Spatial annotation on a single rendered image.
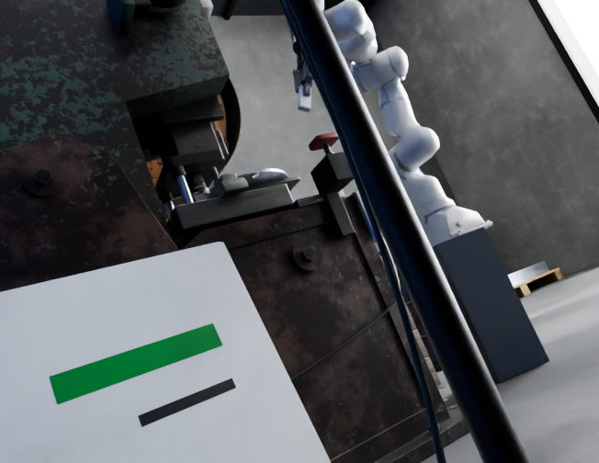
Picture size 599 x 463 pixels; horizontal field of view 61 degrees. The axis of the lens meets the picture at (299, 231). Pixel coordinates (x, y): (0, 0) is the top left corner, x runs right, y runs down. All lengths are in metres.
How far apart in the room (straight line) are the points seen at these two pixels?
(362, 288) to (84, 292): 0.63
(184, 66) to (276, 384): 0.85
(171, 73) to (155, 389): 0.81
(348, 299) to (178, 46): 0.80
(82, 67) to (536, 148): 5.32
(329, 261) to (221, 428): 0.48
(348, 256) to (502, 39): 5.26
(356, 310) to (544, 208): 5.10
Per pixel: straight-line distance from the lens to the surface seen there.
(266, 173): 1.42
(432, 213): 1.74
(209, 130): 1.50
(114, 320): 1.01
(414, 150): 1.75
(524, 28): 6.21
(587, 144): 5.87
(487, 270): 1.71
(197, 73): 1.44
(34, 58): 1.39
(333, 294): 1.22
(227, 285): 1.09
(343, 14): 1.53
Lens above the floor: 0.30
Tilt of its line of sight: 12 degrees up
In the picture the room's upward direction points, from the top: 22 degrees counter-clockwise
